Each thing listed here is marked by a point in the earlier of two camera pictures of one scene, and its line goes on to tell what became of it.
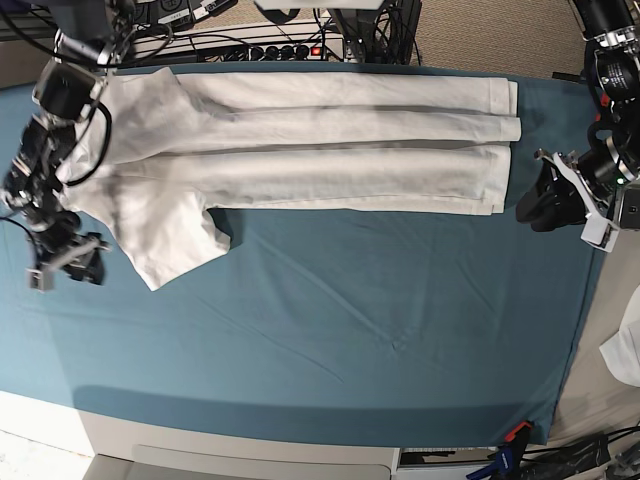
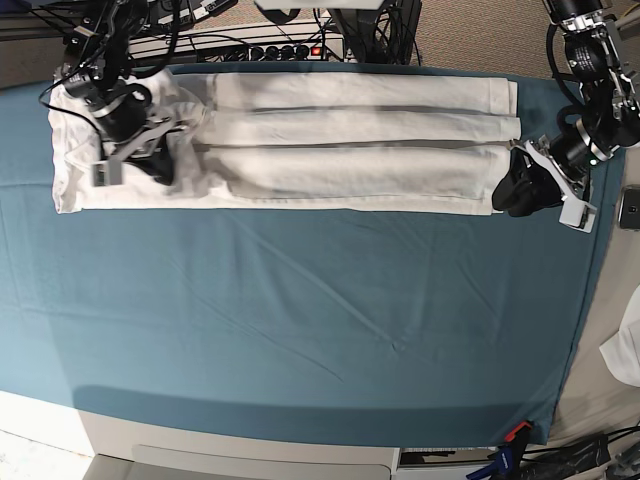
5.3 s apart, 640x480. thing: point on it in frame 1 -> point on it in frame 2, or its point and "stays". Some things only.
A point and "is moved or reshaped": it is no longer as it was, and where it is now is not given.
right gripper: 594,181 -> 568,155
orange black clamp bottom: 519,436 stays
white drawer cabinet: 130,452 stays
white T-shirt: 182,145 is moved or reshaped
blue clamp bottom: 503,463 stays
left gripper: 55,233 -> 128,130
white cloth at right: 621,352 stays
